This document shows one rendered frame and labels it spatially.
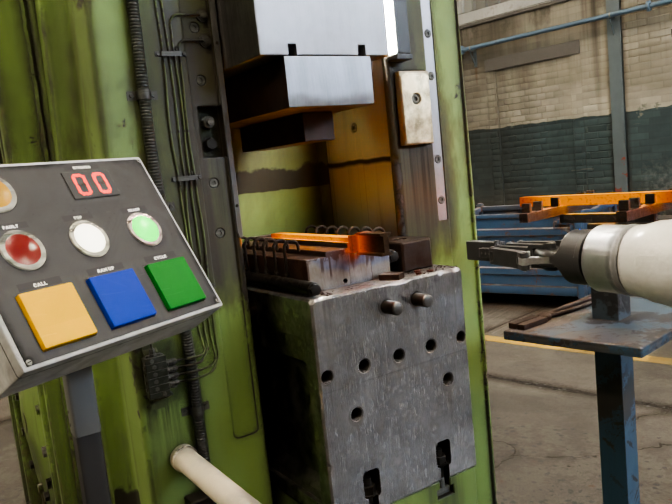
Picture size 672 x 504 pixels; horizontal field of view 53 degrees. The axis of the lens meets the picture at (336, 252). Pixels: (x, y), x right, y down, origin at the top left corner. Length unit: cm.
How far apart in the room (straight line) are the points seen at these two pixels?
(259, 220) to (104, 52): 66
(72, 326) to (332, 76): 72
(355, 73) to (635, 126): 782
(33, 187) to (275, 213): 93
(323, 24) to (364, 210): 55
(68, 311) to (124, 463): 94
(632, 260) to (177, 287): 61
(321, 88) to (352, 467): 73
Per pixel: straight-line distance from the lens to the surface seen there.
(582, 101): 935
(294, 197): 183
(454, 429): 152
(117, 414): 175
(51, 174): 102
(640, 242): 87
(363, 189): 171
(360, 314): 130
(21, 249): 92
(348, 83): 137
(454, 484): 157
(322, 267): 131
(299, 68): 131
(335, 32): 137
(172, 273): 101
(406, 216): 161
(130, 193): 107
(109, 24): 134
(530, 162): 973
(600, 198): 156
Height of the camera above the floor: 115
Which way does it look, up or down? 7 degrees down
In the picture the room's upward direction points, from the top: 6 degrees counter-clockwise
